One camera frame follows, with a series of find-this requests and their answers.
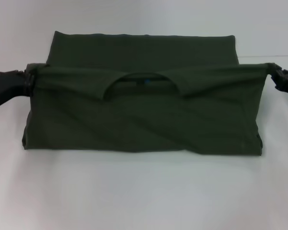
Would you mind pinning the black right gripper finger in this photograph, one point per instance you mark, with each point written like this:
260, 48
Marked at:
284, 79

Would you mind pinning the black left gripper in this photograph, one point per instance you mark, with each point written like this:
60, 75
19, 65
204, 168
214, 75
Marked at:
4, 86

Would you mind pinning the dark green FREE t-shirt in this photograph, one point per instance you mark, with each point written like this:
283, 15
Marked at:
144, 107

